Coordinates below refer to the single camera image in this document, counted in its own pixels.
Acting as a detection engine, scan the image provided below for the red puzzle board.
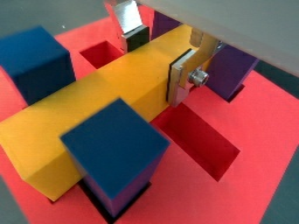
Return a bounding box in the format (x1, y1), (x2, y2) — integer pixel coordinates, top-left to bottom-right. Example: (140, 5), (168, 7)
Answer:
(0, 3), (299, 224)

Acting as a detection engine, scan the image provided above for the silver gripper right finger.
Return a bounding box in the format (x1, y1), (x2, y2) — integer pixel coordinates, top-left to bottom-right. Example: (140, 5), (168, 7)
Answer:
(165, 29), (225, 107)

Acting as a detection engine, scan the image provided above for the dark blue U-shaped block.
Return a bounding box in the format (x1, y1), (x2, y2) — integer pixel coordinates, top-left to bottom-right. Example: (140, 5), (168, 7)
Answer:
(0, 27), (169, 215)

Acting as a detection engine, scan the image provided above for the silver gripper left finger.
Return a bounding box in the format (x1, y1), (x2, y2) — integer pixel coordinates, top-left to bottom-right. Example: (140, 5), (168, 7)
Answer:
(104, 0), (149, 53)

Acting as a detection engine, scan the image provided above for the yellow rectangular block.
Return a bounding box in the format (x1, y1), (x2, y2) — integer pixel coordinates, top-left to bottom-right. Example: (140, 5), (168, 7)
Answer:
(0, 24), (192, 200)

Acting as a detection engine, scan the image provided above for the purple U-shaped block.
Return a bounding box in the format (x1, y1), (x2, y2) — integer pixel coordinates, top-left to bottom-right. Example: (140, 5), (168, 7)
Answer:
(151, 11), (259, 102)

